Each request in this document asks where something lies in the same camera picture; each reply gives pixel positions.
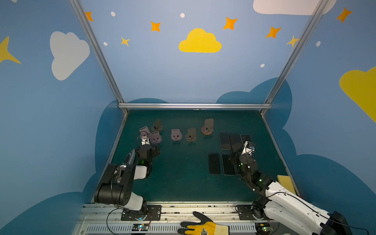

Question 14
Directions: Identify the dark phone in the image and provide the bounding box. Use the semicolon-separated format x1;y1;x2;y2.
222;154;235;176

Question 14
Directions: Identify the silver phone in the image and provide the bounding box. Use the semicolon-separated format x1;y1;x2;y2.
240;134;253;145

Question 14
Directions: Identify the black phone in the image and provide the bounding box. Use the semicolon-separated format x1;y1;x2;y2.
208;153;221;174

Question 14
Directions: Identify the green phone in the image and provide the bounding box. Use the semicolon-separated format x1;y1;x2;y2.
219;132;232;151

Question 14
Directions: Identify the pink phone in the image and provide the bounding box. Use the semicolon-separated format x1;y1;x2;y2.
235;164;243;177

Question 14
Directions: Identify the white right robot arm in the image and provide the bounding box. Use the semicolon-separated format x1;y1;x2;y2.
229;152;352;235

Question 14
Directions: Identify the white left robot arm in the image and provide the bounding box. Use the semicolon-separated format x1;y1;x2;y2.
94;144;160;215

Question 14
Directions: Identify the grey metal tube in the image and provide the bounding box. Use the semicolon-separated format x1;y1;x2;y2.
123;149;136;165

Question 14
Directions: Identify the yellow sponge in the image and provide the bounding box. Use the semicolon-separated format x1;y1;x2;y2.
277;175;296;195

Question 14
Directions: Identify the right circuit board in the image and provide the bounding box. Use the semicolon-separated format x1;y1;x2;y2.
255;223;273;235

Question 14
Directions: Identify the circuit board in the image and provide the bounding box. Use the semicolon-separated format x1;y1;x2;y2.
255;223;273;235
131;224;149;232

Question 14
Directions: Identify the yellow black work glove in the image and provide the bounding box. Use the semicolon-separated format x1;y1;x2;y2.
177;211;230;235

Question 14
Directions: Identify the left circuit board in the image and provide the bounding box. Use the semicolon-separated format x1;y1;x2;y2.
131;224;149;232

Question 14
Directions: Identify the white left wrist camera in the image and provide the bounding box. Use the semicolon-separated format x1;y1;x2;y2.
141;136;150;146

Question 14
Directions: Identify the aluminium frame rail back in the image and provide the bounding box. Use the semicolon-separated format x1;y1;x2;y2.
118;102;272;110

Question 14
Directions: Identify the wooden ring phone stand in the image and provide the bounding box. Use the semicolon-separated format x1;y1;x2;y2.
201;118;214;136

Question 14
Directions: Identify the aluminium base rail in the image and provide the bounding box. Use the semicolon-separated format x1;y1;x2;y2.
73;201;327;235

